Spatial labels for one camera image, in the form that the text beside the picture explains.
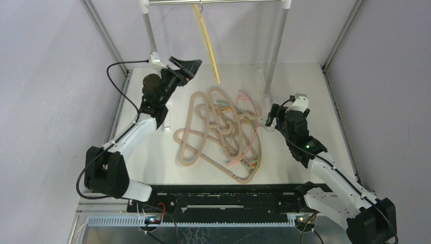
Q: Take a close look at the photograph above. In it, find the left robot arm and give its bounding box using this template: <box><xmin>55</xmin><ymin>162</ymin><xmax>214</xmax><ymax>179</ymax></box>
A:
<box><xmin>76</xmin><ymin>56</ymin><xmax>202</xmax><ymax>212</ymax></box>

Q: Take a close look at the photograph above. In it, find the pink wire hanger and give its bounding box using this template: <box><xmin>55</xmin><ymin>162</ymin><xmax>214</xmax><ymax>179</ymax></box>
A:
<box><xmin>226</xmin><ymin>89</ymin><xmax>262</xmax><ymax>167</ymax></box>

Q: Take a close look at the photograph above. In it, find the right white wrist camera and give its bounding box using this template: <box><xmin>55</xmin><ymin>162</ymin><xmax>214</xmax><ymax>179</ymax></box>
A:
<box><xmin>288</xmin><ymin>93</ymin><xmax>309</xmax><ymax>113</ymax></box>

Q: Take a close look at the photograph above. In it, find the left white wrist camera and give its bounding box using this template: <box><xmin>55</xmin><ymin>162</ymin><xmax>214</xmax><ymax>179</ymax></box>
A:
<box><xmin>148</xmin><ymin>51</ymin><xmax>167</xmax><ymax>71</ymax></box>

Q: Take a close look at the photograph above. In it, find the yellow wire hanger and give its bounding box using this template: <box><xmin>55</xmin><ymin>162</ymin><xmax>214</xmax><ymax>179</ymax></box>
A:
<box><xmin>192</xmin><ymin>1</ymin><xmax>221</xmax><ymax>84</ymax></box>

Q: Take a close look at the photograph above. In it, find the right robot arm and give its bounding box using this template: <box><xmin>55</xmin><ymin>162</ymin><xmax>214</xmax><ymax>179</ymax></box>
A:
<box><xmin>266</xmin><ymin>104</ymin><xmax>399</xmax><ymax>243</ymax></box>

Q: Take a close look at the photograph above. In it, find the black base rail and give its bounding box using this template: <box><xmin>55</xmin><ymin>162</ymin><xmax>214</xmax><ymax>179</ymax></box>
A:
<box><xmin>127</xmin><ymin>184</ymin><xmax>314</xmax><ymax>225</ymax></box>

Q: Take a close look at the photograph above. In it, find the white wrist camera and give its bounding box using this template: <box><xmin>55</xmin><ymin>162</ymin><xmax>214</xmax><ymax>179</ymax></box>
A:
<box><xmin>288</xmin><ymin>93</ymin><xmax>309</xmax><ymax>113</ymax></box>
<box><xmin>148</xmin><ymin>51</ymin><xmax>167</xmax><ymax>71</ymax></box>

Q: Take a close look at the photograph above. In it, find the orange wire hanger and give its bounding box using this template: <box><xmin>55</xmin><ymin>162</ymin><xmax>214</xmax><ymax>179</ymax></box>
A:
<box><xmin>215</xmin><ymin>103</ymin><xmax>263</xmax><ymax>180</ymax></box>

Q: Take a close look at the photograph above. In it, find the right black camera cable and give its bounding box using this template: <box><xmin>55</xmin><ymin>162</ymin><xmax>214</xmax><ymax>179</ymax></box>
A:
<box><xmin>264</xmin><ymin>98</ymin><xmax>398</xmax><ymax>244</ymax></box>

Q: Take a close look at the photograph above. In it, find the green wire hanger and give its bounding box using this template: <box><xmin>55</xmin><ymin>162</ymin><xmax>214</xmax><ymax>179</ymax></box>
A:
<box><xmin>216</xmin><ymin>100</ymin><xmax>262</xmax><ymax>174</ymax></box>

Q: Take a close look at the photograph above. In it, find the beige plastic hanger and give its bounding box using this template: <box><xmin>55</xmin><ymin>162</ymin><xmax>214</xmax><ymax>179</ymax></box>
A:
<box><xmin>175</xmin><ymin>130</ymin><xmax>256</xmax><ymax>184</ymax></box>
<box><xmin>173</xmin><ymin>93</ymin><xmax>230</xmax><ymax>167</ymax></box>
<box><xmin>215</xmin><ymin>104</ymin><xmax>262</xmax><ymax>165</ymax></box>
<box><xmin>205</xmin><ymin>87</ymin><xmax>245</xmax><ymax>162</ymax></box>

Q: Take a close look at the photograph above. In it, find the white metal clothes rack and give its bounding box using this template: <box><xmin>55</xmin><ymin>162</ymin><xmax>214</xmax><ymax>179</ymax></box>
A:
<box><xmin>137</xmin><ymin>0</ymin><xmax>292</xmax><ymax>131</ymax></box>

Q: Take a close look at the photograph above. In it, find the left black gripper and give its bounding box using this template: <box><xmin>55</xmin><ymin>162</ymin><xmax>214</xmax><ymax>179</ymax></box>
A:
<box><xmin>159</xmin><ymin>57</ymin><xmax>201</xmax><ymax>106</ymax></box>

